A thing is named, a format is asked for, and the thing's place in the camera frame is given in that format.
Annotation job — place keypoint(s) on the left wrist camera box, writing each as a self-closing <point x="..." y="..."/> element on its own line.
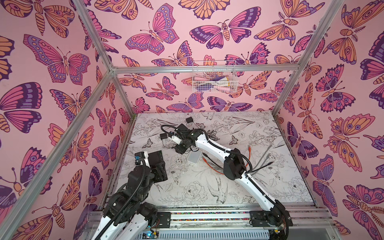
<point x="142" y="158"/>

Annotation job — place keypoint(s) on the white wire basket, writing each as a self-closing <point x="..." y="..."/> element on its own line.
<point x="215" y="79"/>

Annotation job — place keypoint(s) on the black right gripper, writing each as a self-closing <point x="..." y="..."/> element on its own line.
<point x="182" y="132"/>

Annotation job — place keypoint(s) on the white network switch box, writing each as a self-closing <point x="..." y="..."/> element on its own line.
<point x="194" y="157"/>

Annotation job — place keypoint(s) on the aluminium frame post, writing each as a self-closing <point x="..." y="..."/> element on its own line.
<point x="93" y="33"/>

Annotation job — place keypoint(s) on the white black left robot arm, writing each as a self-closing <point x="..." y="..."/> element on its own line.
<point x="127" y="213"/>

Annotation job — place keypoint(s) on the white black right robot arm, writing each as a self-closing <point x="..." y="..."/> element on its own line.
<point x="236" y="167"/>

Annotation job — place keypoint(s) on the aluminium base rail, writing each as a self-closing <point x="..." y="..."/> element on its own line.
<point x="221" y="223"/>

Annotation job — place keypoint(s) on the black power adapter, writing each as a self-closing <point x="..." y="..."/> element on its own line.
<point x="170" y="141"/>
<point x="212" y="134"/>

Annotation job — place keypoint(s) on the black network switch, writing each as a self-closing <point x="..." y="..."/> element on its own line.
<point x="155" y="158"/>

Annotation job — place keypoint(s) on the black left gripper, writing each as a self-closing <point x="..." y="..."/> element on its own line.
<point x="158" y="174"/>

